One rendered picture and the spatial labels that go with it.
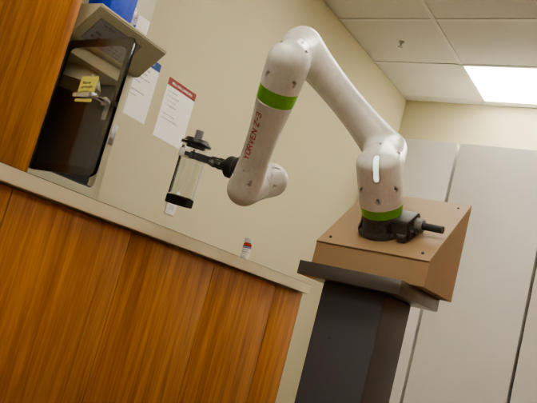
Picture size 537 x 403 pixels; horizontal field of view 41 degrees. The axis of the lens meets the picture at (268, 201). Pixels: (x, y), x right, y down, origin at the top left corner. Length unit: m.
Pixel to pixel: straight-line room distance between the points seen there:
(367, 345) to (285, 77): 0.77
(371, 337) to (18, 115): 1.16
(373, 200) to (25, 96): 1.03
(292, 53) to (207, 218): 1.76
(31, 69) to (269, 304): 1.30
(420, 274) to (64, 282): 0.96
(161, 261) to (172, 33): 1.33
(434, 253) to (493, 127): 3.42
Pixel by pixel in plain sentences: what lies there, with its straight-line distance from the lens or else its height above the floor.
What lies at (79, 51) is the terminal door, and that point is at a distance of 2.21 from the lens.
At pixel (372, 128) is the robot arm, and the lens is 2.19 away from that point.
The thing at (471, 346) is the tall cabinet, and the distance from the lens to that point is 4.64.
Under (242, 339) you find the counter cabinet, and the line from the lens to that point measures 2.76.
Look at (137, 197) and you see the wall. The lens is 3.20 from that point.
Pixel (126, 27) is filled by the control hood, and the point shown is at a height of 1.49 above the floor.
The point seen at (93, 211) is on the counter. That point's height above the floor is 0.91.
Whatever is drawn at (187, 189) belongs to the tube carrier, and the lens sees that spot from 2.50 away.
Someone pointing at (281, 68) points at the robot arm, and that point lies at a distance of 1.99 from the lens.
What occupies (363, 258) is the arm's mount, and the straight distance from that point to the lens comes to 2.10.
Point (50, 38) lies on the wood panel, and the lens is 2.20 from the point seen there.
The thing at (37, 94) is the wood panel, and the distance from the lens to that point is 2.14.
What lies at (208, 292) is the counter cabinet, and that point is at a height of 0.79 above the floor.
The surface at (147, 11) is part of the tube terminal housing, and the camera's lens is 2.55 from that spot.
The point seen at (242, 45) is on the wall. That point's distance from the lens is 3.74.
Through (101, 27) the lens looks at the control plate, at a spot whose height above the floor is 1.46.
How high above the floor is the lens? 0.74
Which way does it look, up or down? 9 degrees up
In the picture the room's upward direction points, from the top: 15 degrees clockwise
